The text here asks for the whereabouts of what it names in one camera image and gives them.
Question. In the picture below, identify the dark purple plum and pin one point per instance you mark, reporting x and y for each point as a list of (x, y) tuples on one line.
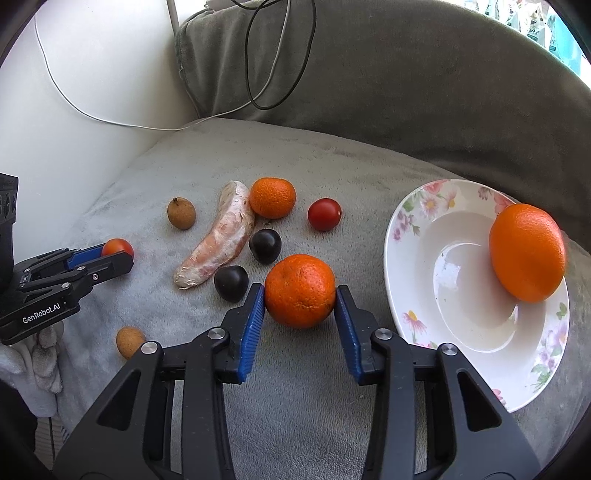
[(231, 284), (265, 246)]

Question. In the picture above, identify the brown longan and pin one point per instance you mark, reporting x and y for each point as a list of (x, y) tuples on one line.
[(129, 342), (181, 213)]

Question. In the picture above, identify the red cherry tomato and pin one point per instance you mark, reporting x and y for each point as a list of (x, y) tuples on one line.
[(117, 247), (324, 214)]

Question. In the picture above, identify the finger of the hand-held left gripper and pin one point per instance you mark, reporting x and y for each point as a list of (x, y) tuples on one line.
[(106, 270), (85, 256)]

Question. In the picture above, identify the peeled pomelo segment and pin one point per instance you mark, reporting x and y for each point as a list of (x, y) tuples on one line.
[(221, 240)]

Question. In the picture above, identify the person's left hand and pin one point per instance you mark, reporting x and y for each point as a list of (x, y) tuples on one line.
[(41, 364)]

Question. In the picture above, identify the grey backrest cushion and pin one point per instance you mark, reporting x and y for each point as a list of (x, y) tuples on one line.
[(415, 92)]

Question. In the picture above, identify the large orange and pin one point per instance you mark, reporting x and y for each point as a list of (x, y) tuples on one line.
[(526, 254)]

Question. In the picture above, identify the light grey fleece blanket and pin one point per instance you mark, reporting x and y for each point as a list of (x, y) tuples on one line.
[(300, 152)]

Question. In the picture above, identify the white floral plate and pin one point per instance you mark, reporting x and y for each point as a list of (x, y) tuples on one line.
[(461, 286)]

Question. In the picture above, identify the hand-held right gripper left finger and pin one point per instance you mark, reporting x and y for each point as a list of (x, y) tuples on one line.
[(251, 332)]

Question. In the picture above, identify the orange mandarin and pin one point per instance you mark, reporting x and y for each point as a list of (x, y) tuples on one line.
[(300, 290), (272, 197)]

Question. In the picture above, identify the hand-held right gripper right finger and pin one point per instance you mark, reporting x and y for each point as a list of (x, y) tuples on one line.
[(348, 332)]

